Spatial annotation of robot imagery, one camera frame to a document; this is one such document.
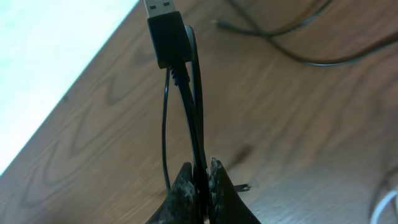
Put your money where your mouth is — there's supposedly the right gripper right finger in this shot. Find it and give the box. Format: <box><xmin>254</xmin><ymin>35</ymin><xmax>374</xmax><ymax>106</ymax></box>
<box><xmin>208</xmin><ymin>157</ymin><xmax>260</xmax><ymax>224</ymax></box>

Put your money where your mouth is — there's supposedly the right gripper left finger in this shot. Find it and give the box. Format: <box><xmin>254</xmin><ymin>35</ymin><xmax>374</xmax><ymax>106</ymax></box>
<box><xmin>146</xmin><ymin>162</ymin><xmax>199</xmax><ymax>224</ymax></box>

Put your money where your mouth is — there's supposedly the white usb cable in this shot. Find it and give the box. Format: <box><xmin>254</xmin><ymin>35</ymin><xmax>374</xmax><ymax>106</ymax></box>
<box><xmin>369</xmin><ymin>188</ymin><xmax>398</xmax><ymax>224</ymax></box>

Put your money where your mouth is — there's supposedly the black usb cable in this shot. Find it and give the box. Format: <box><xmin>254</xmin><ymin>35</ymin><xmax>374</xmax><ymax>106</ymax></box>
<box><xmin>211</xmin><ymin>0</ymin><xmax>398</xmax><ymax>68</ymax></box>
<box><xmin>143</xmin><ymin>0</ymin><xmax>209</xmax><ymax>224</ymax></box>

